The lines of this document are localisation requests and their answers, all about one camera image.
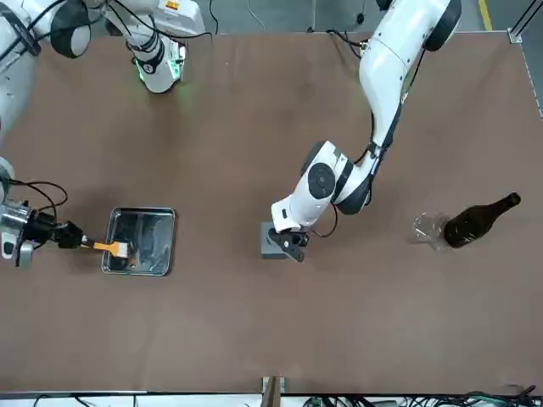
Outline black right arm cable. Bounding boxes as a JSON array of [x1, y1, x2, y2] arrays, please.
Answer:
[[6, 180, 69, 226]]

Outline dark brown glass bottle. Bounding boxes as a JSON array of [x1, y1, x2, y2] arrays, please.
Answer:
[[443, 192, 522, 249]]

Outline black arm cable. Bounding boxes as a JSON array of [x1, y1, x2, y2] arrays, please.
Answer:
[[6, 180, 69, 226], [311, 33, 429, 238]]

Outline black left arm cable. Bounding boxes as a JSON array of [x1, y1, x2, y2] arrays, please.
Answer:
[[311, 33, 429, 238]]

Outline clear glass cup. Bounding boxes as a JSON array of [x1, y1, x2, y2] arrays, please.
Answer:
[[410, 211, 451, 251]]

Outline grey part base block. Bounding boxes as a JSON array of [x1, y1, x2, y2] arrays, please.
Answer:
[[260, 221, 298, 260]]

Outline aluminium frame post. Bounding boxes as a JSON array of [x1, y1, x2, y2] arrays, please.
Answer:
[[261, 375, 286, 407]]

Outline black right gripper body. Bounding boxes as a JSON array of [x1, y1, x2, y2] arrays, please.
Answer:
[[23, 210, 59, 248]]

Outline tangled black desk cables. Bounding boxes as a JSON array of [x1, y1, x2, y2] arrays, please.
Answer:
[[33, 383, 538, 407]]

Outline orange handled paint brush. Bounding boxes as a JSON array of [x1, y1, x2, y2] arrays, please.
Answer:
[[82, 239, 129, 259]]

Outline shiny metal tray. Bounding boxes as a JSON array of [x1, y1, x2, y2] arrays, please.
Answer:
[[100, 206, 176, 277]]

